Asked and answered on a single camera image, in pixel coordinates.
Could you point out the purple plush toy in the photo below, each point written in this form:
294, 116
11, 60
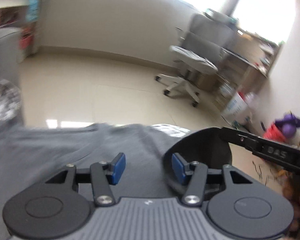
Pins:
288, 125

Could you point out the white blue cardboard box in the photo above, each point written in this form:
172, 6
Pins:
238, 110

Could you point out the red basket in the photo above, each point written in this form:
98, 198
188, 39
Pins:
274, 134

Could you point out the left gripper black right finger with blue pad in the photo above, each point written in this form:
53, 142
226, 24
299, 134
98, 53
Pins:
229, 204

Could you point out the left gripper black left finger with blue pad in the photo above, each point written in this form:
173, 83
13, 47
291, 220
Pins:
62, 203

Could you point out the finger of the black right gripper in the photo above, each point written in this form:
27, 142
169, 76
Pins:
281, 154

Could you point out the white desk shelf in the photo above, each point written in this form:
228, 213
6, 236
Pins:
24, 15

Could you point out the grey office chair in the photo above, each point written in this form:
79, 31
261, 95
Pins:
200, 50

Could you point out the dark grey sofa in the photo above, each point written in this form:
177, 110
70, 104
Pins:
9, 50

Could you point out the wooden desk with clutter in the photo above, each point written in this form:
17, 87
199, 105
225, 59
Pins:
248, 57

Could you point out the grey sweatshirt garment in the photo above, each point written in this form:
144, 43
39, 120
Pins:
30, 155

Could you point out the grey checkered sofa blanket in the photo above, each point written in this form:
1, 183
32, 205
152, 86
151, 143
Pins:
11, 103

